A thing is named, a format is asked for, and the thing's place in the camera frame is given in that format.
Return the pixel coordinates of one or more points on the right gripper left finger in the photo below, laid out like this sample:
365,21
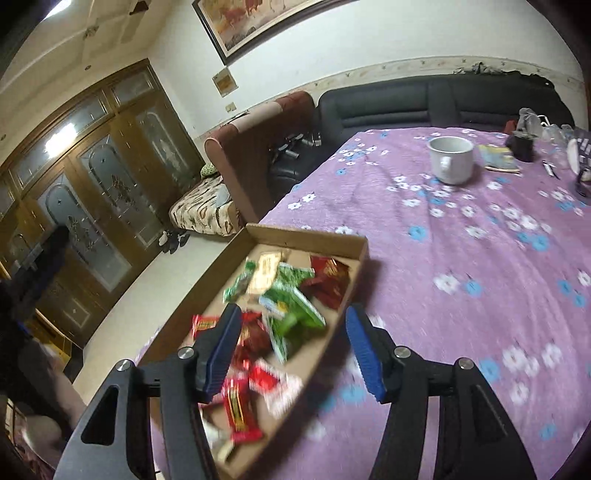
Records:
112,439

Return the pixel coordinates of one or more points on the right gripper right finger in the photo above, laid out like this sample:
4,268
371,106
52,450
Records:
476,438

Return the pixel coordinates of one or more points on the yellow cake snack packet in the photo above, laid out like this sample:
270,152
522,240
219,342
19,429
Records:
265,273

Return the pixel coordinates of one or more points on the red white snack packet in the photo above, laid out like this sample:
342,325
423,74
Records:
279,389

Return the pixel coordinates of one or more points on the light green candy packet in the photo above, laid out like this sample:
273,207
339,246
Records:
239,286

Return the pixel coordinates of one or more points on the green snack packet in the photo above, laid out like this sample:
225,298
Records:
289,316

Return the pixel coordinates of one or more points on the cardboard box tray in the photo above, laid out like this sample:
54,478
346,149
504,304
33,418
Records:
202,307

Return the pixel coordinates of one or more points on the dark red foil snack packet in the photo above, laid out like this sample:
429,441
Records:
330,282

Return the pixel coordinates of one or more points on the purple floral tablecloth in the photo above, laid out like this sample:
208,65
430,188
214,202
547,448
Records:
497,271

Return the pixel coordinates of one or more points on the patterned daybed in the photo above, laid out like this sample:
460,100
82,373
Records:
208,208

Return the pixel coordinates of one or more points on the wooden glass door cabinet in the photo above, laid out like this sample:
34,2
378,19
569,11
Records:
108,164

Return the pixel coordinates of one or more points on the brown armchair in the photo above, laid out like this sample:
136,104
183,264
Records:
240,149

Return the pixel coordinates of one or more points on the small booklet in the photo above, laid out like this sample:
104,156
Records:
498,159

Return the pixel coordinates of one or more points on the white ceramic mug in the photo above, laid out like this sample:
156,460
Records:
452,159

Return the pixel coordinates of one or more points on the black pouch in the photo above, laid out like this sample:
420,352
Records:
521,140

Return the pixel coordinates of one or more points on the black sofa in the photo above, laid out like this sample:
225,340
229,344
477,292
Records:
479,101

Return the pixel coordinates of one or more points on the framed wall painting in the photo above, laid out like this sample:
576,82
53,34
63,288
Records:
237,27

